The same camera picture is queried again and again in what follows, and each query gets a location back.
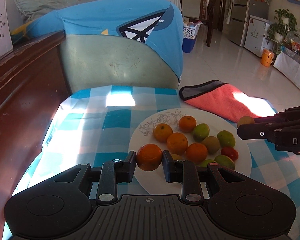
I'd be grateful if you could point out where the brown kiwi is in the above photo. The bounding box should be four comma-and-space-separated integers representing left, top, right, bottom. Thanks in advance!
202, 136, 220, 154
237, 116, 255, 127
171, 154, 183, 160

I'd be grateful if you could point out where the orange tangerine back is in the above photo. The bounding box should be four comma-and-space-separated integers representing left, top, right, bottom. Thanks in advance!
185, 142, 208, 164

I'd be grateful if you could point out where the orange tangerine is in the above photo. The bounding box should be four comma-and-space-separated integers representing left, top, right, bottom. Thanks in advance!
166, 132, 188, 155
136, 144, 163, 171
153, 124, 173, 142
185, 142, 208, 164
178, 115, 197, 133

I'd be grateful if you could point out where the brown kiwi back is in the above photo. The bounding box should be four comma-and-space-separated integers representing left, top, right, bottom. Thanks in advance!
202, 136, 220, 154

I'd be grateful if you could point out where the green jujube back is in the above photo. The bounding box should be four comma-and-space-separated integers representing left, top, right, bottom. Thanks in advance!
192, 124, 210, 142

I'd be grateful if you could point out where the green jujube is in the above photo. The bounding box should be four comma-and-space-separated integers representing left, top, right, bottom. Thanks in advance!
217, 130, 236, 147
192, 124, 210, 142
214, 155, 236, 170

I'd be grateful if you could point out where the red tomato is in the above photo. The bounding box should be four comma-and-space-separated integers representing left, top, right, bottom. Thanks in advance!
221, 146, 239, 161

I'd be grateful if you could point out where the green round fruit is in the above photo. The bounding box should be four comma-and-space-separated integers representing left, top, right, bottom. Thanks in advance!
196, 159, 216, 168

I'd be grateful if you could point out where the white decorated plate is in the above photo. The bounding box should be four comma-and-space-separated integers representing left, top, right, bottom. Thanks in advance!
129, 108, 251, 194

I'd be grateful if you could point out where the blue checkered tablecloth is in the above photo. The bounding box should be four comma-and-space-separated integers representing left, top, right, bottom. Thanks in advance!
13, 86, 300, 239

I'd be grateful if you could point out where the orange smiley bucket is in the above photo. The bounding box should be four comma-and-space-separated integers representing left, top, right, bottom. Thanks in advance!
260, 49, 275, 67

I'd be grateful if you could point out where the small white fridge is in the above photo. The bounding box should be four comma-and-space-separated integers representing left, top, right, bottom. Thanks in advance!
244, 15, 273, 57

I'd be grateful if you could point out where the potted green plant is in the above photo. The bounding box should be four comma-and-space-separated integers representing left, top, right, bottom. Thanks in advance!
266, 9, 297, 43

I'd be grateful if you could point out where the wooden headboard furniture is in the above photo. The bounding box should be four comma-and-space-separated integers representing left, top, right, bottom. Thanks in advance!
0, 31, 70, 239

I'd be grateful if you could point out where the blue green cushioned chair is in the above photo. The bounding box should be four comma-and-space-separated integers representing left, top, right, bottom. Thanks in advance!
11, 0, 183, 92

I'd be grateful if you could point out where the white laundry basket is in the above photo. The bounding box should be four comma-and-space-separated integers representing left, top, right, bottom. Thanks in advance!
183, 22, 202, 40

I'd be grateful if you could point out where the silver refrigerator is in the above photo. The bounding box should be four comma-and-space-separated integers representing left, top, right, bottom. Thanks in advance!
228, 0, 271, 47

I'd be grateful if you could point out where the dark wooden chair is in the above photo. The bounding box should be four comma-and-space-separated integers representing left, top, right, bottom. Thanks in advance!
206, 0, 217, 47

